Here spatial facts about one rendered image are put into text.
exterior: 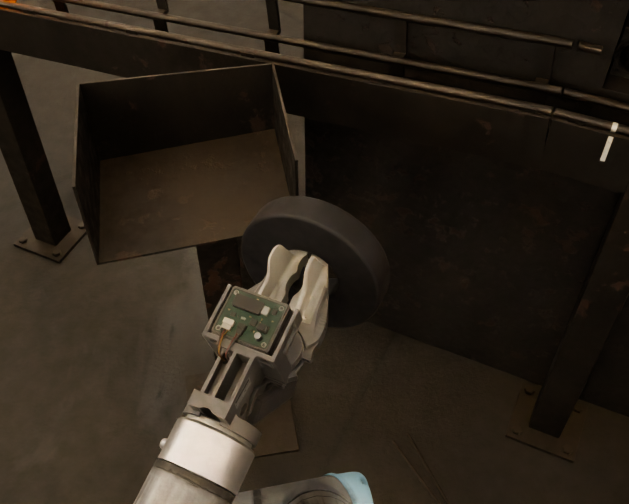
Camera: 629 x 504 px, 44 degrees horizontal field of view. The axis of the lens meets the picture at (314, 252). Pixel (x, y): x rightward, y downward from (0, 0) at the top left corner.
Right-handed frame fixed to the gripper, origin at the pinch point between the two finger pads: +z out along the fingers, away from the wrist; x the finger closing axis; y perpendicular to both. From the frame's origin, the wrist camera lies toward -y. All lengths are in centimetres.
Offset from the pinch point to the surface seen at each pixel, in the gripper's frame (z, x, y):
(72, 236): 19, 83, -81
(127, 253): -1.6, 28.2, -16.0
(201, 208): 8.6, 23.2, -18.1
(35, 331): -5, 74, -75
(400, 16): 44.4, 8.5, -13.9
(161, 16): 40, 48, -21
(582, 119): 35.6, -19.5, -15.1
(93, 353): -5, 60, -76
